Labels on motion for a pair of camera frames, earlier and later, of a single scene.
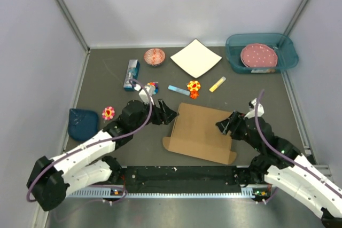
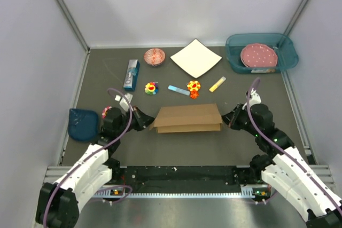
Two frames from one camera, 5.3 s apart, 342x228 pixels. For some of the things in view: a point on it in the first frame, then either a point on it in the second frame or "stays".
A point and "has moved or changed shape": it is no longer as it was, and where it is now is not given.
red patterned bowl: [154, 56] stays
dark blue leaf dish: [83, 124] stays
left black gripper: [166, 115] → [142, 119]
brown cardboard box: [195, 133] has moved or changed shape
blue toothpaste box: [132, 72] stays
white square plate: [195, 59] stays
